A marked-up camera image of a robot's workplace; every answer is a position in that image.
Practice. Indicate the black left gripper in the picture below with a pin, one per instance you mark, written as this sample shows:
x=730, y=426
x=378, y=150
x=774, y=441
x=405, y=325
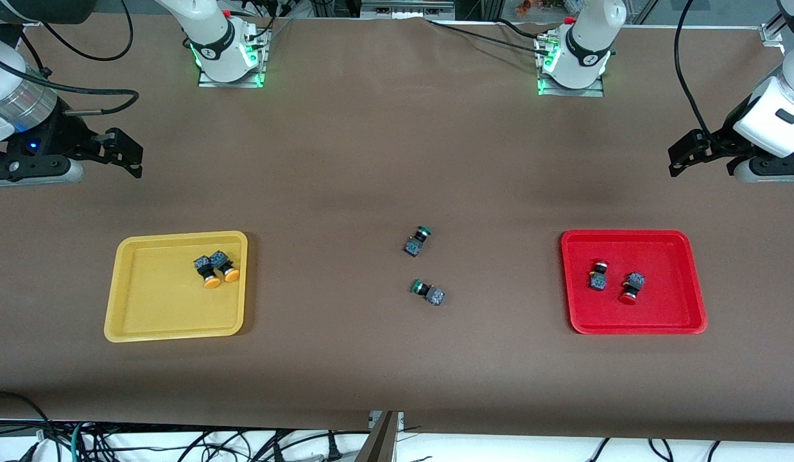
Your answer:
x=719, y=145

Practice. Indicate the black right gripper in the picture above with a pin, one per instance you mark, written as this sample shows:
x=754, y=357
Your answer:
x=61, y=136

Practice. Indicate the yellow mushroom push button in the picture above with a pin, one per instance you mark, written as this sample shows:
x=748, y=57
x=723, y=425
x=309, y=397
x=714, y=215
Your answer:
x=228, y=273
x=207, y=274

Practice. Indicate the red mushroom push button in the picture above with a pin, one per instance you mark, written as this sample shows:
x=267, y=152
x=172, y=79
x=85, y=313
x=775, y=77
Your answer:
x=598, y=277
x=633, y=285

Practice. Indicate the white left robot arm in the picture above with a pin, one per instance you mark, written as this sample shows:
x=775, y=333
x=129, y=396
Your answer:
x=589, y=32

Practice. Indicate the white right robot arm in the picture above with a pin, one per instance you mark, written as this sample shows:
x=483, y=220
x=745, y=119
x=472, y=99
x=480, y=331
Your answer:
x=210, y=32

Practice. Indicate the red plastic tray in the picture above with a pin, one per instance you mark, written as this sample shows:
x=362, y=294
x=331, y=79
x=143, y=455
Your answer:
x=666, y=256

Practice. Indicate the yellow plastic tray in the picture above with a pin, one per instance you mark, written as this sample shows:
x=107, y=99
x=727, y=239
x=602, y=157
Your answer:
x=159, y=301

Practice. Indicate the green push button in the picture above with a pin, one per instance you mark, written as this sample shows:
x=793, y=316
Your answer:
x=435, y=296
x=412, y=246

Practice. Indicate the aluminium extrusion bar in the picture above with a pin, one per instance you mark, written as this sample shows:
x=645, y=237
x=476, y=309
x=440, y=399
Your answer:
x=403, y=9

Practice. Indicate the brown table cover sheet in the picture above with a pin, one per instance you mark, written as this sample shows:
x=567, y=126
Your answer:
x=396, y=359

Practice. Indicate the black power plug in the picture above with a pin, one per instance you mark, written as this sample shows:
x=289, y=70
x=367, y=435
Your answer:
x=332, y=449

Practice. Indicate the aluminium frame corner profile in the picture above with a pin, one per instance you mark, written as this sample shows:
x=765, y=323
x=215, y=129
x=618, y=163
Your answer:
x=772, y=32

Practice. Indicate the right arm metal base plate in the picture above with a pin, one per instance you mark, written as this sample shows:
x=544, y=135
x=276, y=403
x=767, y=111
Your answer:
x=242, y=83

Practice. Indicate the small aluminium corner bracket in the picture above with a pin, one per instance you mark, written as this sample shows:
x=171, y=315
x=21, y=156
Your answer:
x=36, y=18

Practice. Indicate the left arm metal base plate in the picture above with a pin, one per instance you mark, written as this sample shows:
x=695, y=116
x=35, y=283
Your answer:
x=563, y=92

